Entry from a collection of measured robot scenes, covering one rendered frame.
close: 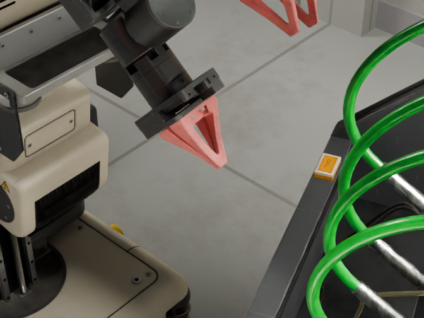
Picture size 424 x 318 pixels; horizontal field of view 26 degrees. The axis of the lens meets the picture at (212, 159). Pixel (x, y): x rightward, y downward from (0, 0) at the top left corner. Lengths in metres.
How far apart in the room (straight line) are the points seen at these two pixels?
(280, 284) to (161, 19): 0.47
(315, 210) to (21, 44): 0.56
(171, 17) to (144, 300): 1.28
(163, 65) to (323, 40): 2.61
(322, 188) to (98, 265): 0.95
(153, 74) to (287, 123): 2.15
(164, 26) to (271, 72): 2.45
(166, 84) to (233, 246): 1.69
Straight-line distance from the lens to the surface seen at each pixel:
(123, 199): 2.85
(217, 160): 1.05
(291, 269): 1.30
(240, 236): 2.72
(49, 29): 1.59
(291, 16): 1.08
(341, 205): 0.98
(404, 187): 1.16
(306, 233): 1.35
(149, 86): 1.03
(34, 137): 1.71
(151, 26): 0.98
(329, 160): 1.47
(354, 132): 1.13
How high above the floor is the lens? 1.88
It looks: 39 degrees down
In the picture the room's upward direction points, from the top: straight up
